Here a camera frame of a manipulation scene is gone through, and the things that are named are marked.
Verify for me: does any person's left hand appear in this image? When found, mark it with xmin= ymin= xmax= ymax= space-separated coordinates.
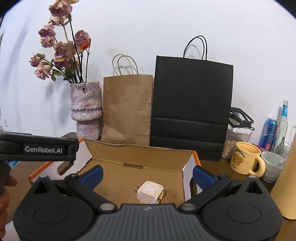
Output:
xmin=0 ymin=175 xmax=18 ymax=238

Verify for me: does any red cardboard box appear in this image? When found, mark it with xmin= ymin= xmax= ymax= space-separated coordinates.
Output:
xmin=29 ymin=138 xmax=201 ymax=206

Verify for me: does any yellow bear mug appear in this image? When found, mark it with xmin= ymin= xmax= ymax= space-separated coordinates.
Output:
xmin=230 ymin=142 xmax=266 ymax=178

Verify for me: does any clear jar with black lid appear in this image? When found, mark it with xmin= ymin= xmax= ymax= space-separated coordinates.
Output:
xmin=221 ymin=107 xmax=255 ymax=159

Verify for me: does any pink speckled ceramic vase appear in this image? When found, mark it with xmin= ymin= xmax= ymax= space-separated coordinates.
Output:
xmin=70 ymin=82 xmax=102 ymax=140

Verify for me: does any brown paper bag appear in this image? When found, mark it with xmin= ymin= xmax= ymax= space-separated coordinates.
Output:
xmin=101 ymin=54 xmax=154 ymax=146

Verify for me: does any white ceramic cup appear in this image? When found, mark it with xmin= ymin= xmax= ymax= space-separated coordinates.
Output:
xmin=261 ymin=152 xmax=284 ymax=183

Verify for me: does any blue soda can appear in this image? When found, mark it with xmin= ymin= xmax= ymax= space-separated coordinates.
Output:
xmin=259 ymin=118 xmax=278 ymax=151

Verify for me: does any black paper bag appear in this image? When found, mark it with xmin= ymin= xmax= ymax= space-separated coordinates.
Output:
xmin=150 ymin=35 xmax=233 ymax=161

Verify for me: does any cream thermos jug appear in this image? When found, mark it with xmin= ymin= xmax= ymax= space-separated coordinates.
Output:
xmin=270 ymin=138 xmax=296 ymax=220

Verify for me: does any clear glass mug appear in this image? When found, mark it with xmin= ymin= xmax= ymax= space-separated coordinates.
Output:
xmin=276 ymin=126 xmax=295 ymax=158

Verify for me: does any clear glass bottle blue label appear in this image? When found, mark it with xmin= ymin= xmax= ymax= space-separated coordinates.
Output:
xmin=273 ymin=100 xmax=288 ymax=153

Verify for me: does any dried pink flower bouquet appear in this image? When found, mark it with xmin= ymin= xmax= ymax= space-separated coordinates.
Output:
xmin=29 ymin=1 xmax=91 ymax=84

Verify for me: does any white wall charger cube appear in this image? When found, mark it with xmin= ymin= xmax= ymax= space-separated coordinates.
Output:
xmin=134 ymin=181 xmax=167 ymax=204

